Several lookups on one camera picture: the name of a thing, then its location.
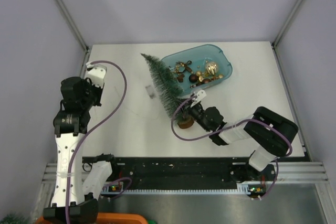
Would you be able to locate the teal plastic tray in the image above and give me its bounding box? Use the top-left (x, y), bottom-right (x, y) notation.
top-left (161, 44), bottom-right (233, 96)

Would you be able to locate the right aluminium frame post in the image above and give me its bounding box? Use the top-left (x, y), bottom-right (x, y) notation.
top-left (271, 0), bottom-right (323, 49)

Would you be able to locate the small green christmas tree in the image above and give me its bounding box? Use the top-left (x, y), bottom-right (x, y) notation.
top-left (140, 53), bottom-right (194, 130)

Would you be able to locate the dark red ball ornament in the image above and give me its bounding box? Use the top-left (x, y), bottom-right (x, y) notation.
top-left (188, 74), bottom-right (198, 83)

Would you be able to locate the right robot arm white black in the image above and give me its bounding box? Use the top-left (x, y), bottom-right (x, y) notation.
top-left (183, 102), bottom-right (298, 183)

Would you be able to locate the clear battery box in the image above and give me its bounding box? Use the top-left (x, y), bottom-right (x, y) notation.
top-left (145, 85), bottom-right (156, 99)

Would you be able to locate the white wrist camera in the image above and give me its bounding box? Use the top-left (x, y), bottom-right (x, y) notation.
top-left (85, 62), bottom-right (107, 89)
top-left (190, 89), bottom-right (206, 108)

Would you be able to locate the aluminium frame post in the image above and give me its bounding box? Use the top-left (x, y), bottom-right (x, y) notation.
top-left (54, 0), bottom-right (89, 52)
top-left (271, 0), bottom-right (323, 49)

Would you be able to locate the large gold ball ornament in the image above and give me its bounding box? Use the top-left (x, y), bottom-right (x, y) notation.
top-left (205, 61), bottom-right (219, 76)

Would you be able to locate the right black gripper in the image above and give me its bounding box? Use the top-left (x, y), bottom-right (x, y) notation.
top-left (176, 97), bottom-right (212, 132)

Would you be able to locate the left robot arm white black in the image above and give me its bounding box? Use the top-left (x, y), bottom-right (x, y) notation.
top-left (43, 77), bottom-right (119, 223)

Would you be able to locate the spare green tree corner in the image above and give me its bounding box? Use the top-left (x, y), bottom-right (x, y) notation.
top-left (0, 212), bottom-right (32, 224)

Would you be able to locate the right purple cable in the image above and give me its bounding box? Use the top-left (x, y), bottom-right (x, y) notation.
top-left (171, 95), bottom-right (293, 200)

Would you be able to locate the left aluminium frame post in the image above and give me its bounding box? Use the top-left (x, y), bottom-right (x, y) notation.
top-left (54, 0), bottom-right (89, 52)

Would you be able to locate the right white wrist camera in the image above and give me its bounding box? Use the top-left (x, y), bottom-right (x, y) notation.
top-left (190, 89), bottom-right (206, 108)

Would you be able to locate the white cable duct strip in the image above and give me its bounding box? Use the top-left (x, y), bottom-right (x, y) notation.
top-left (101, 182), bottom-right (253, 196)

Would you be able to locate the orange plastic bin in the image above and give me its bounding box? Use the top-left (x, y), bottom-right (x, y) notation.
top-left (35, 212), bottom-right (149, 224)

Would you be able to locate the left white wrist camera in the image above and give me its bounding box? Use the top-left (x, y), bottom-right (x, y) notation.
top-left (85, 62), bottom-right (107, 89)

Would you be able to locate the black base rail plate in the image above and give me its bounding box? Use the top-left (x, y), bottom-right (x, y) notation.
top-left (83, 155), bottom-right (277, 185)

